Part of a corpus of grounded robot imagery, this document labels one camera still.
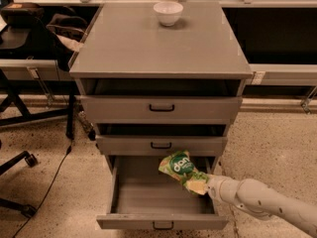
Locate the grey bottom drawer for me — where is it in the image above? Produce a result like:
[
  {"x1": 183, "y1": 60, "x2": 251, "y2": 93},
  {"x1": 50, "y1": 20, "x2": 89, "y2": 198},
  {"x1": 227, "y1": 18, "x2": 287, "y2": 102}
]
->
[{"x1": 97, "y1": 156, "x2": 228, "y2": 230}]

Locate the grey middle drawer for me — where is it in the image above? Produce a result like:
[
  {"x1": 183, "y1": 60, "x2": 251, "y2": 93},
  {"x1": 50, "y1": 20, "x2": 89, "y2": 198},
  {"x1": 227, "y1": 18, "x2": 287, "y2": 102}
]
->
[{"x1": 96, "y1": 124, "x2": 227, "y2": 157}]

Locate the green rice chip bag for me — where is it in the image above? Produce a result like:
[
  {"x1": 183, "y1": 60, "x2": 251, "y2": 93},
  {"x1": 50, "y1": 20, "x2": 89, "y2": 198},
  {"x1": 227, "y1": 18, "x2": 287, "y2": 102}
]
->
[{"x1": 158, "y1": 151, "x2": 209, "y2": 193}]

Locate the black power cable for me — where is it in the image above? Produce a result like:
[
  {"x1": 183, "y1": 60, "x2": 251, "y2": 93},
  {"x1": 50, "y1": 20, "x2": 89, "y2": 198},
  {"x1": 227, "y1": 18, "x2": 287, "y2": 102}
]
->
[{"x1": 11, "y1": 139, "x2": 74, "y2": 238}]

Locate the white ceramic bowl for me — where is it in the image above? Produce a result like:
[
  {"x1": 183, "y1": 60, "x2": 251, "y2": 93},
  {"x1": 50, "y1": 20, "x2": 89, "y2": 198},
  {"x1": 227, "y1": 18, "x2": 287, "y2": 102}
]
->
[{"x1": 154, "y1": 1, "x2": 183, "y2": 27}]

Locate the grey top drawer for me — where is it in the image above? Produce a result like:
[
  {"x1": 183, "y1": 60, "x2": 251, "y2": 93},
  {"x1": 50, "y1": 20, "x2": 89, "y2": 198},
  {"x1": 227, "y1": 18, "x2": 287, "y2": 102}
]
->
[{"x1": 76, "y1": 78, "x2": 242, "y2": 124}]

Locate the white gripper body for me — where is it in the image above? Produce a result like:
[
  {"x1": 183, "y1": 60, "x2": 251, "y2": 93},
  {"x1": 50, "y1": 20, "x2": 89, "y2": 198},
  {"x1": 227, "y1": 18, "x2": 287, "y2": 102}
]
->
[{"x1": 207, "y1": 176, "x2": 239, "y2": 205}]

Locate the grey drawer cabinet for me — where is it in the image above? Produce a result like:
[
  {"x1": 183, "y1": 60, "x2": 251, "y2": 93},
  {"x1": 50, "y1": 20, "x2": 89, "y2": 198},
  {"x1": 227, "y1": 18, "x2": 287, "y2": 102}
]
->
[{"x1": 70, "y1": 2, "x2": 252, "y2": 169}]

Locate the grey drawer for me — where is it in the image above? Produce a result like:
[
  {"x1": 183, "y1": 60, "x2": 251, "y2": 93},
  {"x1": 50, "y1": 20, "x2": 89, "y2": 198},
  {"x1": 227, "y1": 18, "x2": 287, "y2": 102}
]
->
[
  {"x1": 97, "y1": 156, "x2": 228, "y2": 230},
  {"x1": 96, "y1": 124, "x2": 227, "y2": 157},
  {"x1": 76, "y1": 78, "x2": 242, "y2": 124}
]

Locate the black desk frame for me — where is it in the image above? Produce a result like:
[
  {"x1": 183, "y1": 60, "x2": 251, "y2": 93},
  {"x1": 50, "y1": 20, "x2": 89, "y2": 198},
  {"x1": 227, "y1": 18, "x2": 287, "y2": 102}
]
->
[{"x1": 0, "y1": 69, "x2": 76, "y2": 139}]

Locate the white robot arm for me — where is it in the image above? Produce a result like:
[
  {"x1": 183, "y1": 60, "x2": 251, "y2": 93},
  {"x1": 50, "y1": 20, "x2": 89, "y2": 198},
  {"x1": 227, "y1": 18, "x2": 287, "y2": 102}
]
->
[{"x1": 185, "y1": 175, "x2": 317, "y2": 238}]

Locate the black office chair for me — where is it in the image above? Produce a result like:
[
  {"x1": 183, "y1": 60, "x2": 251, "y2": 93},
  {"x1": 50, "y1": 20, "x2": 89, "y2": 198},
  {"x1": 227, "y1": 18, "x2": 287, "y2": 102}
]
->
[{"x1": 0, "y1": 139, "x2": 40, "y2": 219}]

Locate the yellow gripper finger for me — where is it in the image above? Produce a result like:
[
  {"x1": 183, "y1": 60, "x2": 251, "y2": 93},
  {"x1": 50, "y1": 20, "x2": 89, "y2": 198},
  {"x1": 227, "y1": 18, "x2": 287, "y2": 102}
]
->
[{"x1": 186, "y1": 179, "x2": 208, "y2": 195}]

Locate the black bag on chair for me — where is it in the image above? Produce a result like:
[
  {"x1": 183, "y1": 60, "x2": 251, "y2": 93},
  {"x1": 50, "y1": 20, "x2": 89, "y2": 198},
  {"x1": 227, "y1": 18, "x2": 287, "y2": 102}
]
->
[{"x1": 47, "y1": 6, "x2": 88, "y2": 53}]

